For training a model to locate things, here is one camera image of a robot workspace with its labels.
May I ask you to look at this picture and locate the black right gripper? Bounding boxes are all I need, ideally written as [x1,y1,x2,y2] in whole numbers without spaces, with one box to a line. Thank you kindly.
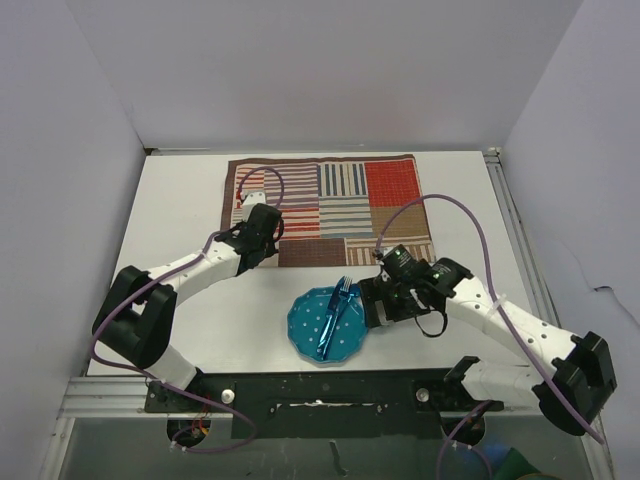
[359,275,430,329]

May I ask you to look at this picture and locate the blue polka dot plate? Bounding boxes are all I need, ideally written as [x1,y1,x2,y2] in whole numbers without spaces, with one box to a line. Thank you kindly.
[287,287,368,365]

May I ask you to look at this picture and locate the striped patchwork placemat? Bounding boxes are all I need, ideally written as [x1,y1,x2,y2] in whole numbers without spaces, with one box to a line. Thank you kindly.
[221,154,435,268]

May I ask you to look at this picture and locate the blue metallic knife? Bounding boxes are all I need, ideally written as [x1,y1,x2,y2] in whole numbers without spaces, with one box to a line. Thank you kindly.
[317,284,342,360]

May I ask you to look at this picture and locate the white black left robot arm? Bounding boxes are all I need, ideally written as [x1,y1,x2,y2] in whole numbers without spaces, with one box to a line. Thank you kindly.
[91,203,284,411]

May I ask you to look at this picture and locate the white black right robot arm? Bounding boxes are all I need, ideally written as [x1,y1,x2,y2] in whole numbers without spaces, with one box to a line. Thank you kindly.
[358,258,617,443]

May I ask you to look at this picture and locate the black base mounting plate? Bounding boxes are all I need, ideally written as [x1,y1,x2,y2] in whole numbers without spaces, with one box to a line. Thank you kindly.
[143,368,504,440]

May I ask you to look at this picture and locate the green object bottom corner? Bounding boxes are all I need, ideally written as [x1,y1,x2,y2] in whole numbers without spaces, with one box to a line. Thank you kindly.
[492,448,541,480]

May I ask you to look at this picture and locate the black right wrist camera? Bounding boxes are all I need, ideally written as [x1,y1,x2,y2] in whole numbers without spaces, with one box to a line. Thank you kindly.
[381,244,431,280]

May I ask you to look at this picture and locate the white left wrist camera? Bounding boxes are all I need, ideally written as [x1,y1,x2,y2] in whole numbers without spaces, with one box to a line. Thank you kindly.
[238,190,267,208]

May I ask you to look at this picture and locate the aluminium right frame rail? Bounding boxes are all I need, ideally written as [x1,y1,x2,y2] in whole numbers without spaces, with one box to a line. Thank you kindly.
[483,148,560,327]

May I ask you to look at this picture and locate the aluminium frame rail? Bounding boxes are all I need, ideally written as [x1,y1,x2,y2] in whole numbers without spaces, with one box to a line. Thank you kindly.
[483,148,560,327]
[58,372,600,420]

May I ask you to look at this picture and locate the aluminium front frame rail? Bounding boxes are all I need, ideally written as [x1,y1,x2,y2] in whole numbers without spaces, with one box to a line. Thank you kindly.
[58,372,600,420]

